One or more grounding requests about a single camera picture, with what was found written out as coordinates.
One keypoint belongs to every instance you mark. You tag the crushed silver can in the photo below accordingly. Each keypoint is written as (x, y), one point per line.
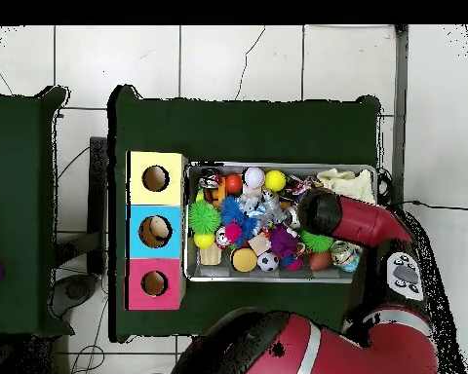
(291, 218)

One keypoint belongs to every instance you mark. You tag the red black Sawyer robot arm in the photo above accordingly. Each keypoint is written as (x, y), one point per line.
(358, 222)

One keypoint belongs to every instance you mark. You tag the shallow metal mesh bin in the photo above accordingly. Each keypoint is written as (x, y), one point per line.
(210, 273)

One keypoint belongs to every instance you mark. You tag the wooden box with three holes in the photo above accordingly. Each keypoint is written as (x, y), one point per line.
(156, 194)

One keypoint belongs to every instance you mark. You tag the blue puffer ball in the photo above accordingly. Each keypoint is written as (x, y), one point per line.
(232, 210)

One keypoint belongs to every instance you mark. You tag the small orange ball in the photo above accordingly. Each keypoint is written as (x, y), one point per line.
(234, 184)

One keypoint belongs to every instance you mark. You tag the green puffer ball with eyes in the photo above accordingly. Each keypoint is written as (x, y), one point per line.
(204, 217)

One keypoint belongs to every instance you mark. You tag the white baseball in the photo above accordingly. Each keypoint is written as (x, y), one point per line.
(254, 177)

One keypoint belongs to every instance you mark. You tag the yellow smiley ball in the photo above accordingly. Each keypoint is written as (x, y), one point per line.
(275, 180)

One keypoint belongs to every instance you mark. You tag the orange round sponge disc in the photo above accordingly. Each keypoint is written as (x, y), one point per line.
(244, 260)

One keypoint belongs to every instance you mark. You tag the purple spiky fish toy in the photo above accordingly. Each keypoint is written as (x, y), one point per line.
(282, 241)

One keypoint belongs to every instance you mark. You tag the small soccer ball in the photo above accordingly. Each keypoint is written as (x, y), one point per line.
(268, 261)

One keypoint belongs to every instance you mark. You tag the cream knitted cloth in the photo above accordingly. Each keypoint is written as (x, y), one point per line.
(355, 183)

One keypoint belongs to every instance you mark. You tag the grey rounded floor object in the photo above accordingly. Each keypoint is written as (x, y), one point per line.
(76, 290)

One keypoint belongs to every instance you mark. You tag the grey metal pole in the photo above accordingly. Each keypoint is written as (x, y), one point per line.
(398, 117)

